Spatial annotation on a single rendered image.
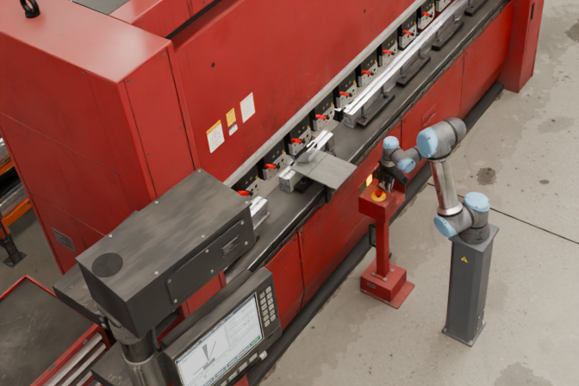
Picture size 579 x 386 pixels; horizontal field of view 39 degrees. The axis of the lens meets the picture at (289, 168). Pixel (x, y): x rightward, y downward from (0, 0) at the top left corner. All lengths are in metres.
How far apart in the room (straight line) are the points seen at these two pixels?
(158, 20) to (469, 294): 2.18
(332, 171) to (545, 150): 2.04
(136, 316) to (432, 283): 2.62
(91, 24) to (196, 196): 0.67
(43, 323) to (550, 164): 3.32
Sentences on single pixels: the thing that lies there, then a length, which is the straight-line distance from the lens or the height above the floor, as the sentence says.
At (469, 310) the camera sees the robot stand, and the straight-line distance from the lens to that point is 4.32.
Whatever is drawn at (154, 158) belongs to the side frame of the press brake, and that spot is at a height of 1.94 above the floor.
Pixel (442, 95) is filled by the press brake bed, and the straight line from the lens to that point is 5.00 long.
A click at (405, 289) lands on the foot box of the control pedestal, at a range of 4.74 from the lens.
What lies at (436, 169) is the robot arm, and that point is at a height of 1.22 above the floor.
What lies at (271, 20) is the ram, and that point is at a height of 1.88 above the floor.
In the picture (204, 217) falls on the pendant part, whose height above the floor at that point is 1.95.
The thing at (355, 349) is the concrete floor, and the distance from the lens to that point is 4.51.
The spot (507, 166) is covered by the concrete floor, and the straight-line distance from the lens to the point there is 5.47.
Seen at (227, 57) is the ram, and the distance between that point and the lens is 3.24.
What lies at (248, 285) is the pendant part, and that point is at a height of 1.60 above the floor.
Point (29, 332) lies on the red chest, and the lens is 3.67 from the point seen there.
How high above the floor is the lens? 3.75
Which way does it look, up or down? 44 degrees down
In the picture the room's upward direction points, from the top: 7 degrees counter-clockwise
